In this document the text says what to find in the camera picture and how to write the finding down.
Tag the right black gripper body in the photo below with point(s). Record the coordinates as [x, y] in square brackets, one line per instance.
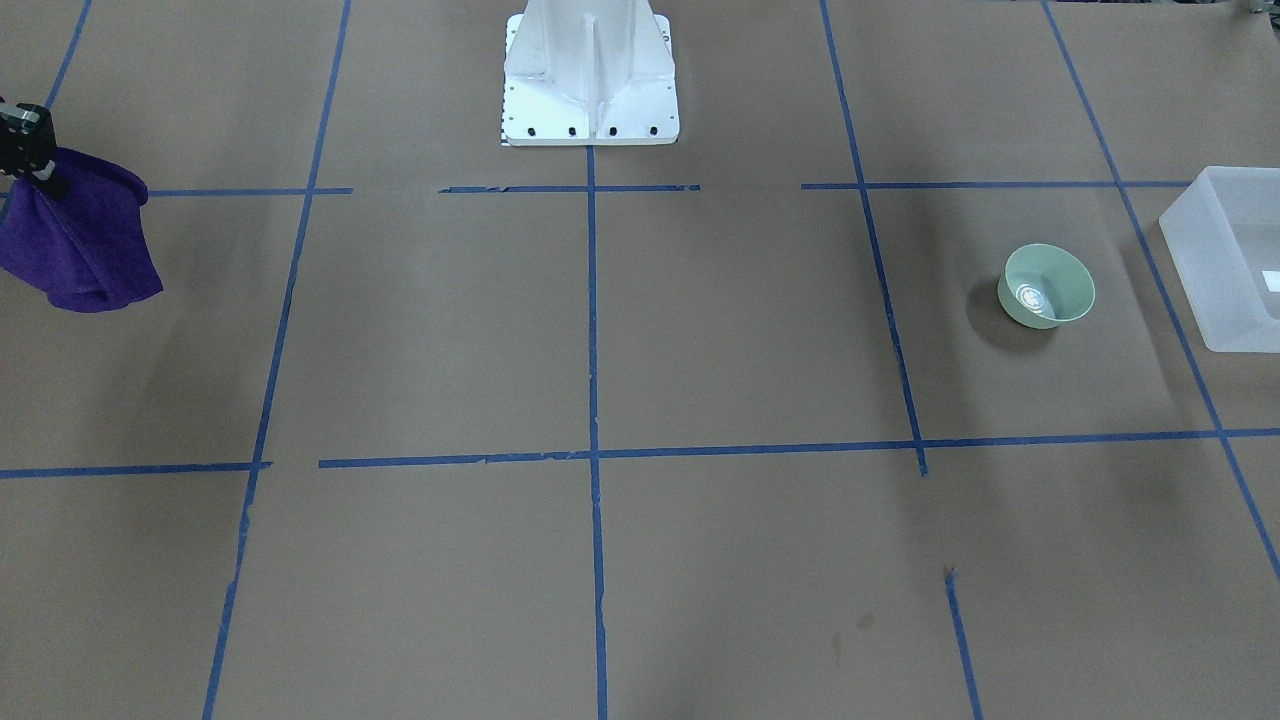
[27, 150]

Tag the purple cloth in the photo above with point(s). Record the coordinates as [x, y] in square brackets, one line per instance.
[87, 251]

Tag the light green bowl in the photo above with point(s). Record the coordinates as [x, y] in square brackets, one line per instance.
[1043, 287]

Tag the clear plastic bin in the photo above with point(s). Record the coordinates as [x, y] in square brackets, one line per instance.
[1223, 235]

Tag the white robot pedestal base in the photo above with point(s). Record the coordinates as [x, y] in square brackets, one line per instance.
[589, 73]

